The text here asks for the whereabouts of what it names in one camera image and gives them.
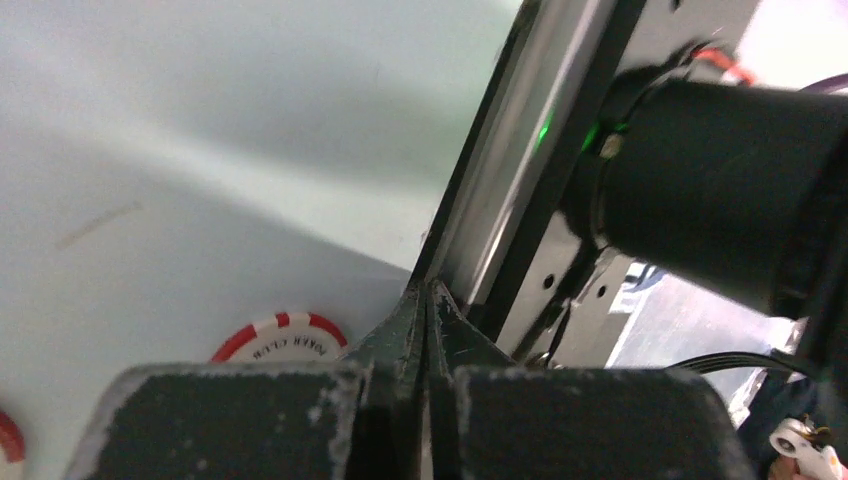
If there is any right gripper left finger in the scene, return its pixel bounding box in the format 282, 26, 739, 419
65, 283, 426, 479

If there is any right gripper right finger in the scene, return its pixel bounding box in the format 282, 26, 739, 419
427, 282, 755, 479

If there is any white red chip stack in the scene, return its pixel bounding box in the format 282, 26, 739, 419
1, 312, 348, 479

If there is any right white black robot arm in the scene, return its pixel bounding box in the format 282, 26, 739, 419
65, 67, 847, 479

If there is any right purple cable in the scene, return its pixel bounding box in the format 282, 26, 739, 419
798, 72, 848, 97

